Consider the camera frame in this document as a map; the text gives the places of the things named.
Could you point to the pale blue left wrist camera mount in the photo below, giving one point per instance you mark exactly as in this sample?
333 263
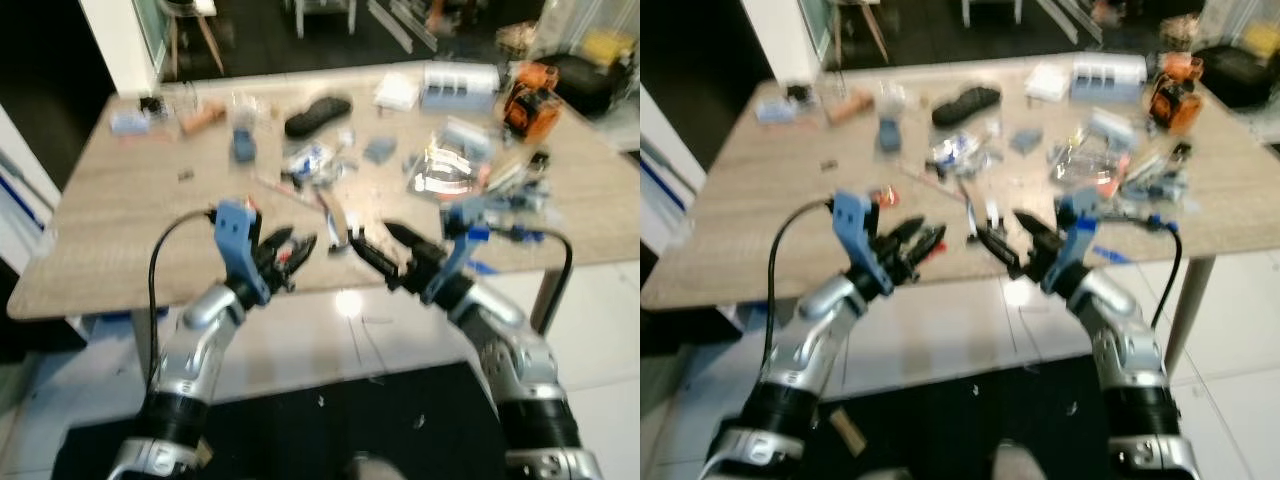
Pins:
855 235
238 240

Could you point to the white flat box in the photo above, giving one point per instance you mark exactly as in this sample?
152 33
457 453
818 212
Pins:
1050 82
398 92

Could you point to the crumpled clear plastic wrapper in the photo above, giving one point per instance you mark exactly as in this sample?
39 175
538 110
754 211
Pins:
312 160
958 152

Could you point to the pale blue wrist camera mount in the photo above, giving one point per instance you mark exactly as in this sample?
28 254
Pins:
1075 235
855 235
238 240
460 245

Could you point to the orange black device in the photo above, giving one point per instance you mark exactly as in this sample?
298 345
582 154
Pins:
528 100
1175 98

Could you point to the grey robot foot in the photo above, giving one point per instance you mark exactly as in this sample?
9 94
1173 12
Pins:
1015 465
377 470

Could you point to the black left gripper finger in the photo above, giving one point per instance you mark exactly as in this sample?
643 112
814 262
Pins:
928 250
299 254
279 240
904 232

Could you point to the small grey blue pad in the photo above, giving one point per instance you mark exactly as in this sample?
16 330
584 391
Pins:
1025 140
379 150

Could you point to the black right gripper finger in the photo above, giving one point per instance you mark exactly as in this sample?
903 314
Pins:
380 265
1000 250
412 243
1038 228

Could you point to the yellow box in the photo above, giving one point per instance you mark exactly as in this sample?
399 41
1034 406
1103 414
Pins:
1258 40
610 47

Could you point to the small blue box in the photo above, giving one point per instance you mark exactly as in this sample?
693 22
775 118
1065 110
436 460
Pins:
243 147
890 135

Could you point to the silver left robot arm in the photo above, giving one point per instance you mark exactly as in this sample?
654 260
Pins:
815 330
195 340

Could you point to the pale blue white box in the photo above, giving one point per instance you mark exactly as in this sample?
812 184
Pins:
460 88
1108 75

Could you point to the white blue wrapper strip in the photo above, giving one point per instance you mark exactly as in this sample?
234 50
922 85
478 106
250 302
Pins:
985 212
335 215

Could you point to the large black bag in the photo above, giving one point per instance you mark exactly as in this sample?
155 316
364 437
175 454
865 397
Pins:
595 85
1240 75

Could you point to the brown cylinder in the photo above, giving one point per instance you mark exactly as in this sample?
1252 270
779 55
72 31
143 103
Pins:
850 107
203 118

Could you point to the pale blue right wrist camera mount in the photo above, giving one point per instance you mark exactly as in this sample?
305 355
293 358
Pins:
1075 235
460 245

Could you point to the light wooden table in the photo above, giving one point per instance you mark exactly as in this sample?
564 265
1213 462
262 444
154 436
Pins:
130 230
760 220

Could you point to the small brown cardboard piece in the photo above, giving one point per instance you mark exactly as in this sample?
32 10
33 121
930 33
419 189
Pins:
846 430

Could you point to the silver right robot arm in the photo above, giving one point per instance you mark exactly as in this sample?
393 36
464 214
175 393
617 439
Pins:
1125 340
510 350

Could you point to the pale blue small pack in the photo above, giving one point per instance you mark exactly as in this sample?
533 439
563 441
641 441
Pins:
775 110
128 123

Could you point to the stool with wooden legs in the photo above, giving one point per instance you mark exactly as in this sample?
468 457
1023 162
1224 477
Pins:
185 6
850 5

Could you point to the grey black tool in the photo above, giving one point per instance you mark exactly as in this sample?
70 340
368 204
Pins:
525 180
1160 180

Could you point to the black floor mat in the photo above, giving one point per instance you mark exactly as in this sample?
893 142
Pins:
950 420

